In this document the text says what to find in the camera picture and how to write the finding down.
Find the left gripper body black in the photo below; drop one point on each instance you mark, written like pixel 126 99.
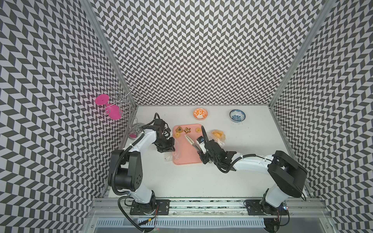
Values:
pixel 164 144

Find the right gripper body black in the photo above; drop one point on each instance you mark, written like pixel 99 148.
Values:
pixel 207 157

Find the clear resealable bag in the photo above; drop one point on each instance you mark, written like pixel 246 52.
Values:
pixel 220 142

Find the yellow cookies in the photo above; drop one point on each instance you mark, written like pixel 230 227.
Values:
pixel 218 134

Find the heart chocolate cookie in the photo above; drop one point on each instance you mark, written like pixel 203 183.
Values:
pixel 179 130

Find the pink plastic tray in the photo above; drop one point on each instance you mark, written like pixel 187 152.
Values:
pixel 184 152

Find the star iced cookie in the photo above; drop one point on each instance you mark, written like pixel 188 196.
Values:
pixel 187 130

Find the clear bag with pink contents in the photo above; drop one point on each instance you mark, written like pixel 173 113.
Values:
pixel 168 156

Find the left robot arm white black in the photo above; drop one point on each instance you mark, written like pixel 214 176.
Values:
pixel 125 168

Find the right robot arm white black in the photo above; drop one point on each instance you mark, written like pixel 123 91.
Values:
pixel 289 176

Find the orange patterned bowl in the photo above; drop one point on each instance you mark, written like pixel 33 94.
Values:
pixel 200 113

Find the blue patterned bowl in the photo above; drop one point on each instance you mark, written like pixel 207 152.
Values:
pixel 237 115

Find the pink stemmed glass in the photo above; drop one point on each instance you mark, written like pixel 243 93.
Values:
pixel 110 110

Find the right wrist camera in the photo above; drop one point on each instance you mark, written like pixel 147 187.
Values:
pixel 201 143

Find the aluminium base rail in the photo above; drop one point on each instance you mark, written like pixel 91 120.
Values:
pixel 210 215

